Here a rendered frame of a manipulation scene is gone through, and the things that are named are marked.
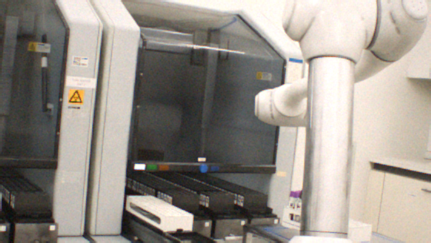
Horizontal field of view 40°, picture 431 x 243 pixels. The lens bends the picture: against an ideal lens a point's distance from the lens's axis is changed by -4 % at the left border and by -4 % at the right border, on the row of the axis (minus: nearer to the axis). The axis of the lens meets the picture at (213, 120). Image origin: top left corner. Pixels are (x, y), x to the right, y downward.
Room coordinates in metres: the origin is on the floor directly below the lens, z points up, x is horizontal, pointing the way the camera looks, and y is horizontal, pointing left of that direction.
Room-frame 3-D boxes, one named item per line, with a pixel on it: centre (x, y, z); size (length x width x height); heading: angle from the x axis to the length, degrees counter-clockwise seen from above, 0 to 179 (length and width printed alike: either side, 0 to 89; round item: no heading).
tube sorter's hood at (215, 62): (2.36, 0.13, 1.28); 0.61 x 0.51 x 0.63; 122
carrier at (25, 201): (1.82, 0.54, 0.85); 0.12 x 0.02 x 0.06; 123
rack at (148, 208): (1.95, 0.15, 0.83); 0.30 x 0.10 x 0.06; 32
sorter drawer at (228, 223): (2.40, 0.07, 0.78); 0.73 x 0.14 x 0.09; 32
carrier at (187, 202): (2.12, 0.07, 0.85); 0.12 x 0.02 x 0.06; 123
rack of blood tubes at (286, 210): (1.83, -0.38, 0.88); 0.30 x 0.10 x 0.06; 36
